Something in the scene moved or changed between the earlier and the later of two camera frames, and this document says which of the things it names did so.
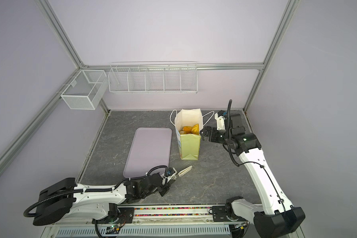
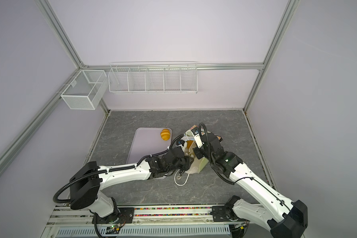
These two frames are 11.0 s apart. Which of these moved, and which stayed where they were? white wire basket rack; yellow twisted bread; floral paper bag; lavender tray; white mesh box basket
Moved: floral paper bag; yellow twisted bread
Stayed: white wire basket rack; lavender tray; white mesh box basket
